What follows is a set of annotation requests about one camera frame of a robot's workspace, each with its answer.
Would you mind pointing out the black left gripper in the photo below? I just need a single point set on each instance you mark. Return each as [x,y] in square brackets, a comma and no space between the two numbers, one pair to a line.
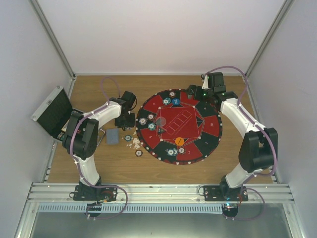
[131,124]

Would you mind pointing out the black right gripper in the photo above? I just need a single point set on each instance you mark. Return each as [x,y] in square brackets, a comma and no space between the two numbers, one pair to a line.
[191,89]

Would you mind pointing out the green 50 chip stack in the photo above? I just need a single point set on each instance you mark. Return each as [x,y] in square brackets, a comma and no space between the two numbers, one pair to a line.
[128,137]

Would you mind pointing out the playing card deck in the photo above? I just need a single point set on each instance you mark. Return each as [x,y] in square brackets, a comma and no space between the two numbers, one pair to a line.
[112,136]

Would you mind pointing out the blue small blind button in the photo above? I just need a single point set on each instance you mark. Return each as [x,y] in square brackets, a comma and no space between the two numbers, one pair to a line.
[175,102]

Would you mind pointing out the green 50 chip top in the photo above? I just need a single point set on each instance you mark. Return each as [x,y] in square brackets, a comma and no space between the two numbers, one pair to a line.
[166,101]

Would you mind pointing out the orange 100 chip stack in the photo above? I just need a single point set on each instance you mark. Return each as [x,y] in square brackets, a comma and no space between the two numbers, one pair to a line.
[138,153]

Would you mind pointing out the orange big blind button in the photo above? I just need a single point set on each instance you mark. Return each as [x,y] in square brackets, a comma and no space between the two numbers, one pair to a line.
[179,141]

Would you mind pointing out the green 50 chip bottom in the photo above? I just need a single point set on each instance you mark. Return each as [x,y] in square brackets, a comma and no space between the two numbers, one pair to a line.
[172,152]

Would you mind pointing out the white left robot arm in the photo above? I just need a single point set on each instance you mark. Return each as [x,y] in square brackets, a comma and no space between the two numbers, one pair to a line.
[81,136]

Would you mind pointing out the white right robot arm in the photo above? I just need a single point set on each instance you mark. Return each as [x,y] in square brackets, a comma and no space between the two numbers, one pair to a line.
[258,152]

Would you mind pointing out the clear round dealer button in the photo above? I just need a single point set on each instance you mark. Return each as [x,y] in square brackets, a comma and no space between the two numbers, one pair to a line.
[160,121]

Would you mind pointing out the round red black poker mat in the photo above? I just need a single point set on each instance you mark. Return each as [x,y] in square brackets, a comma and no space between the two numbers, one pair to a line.
[198,122]

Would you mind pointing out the aluminium poker case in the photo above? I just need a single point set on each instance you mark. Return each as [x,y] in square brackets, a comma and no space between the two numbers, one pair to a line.
[54,113]

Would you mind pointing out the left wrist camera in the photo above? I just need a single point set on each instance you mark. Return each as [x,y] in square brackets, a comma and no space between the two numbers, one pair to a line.
[130,100]

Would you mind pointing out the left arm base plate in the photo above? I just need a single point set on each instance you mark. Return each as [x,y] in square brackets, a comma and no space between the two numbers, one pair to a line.
[87,193]

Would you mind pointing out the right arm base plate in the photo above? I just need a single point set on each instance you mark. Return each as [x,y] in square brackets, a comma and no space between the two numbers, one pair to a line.
[216,193]

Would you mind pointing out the slotted cable duct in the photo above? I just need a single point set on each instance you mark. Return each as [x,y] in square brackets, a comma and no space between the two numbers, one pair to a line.
[132,208]

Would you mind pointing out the front aluminium rail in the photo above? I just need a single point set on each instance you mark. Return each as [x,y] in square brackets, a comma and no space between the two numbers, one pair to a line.
[159,193]

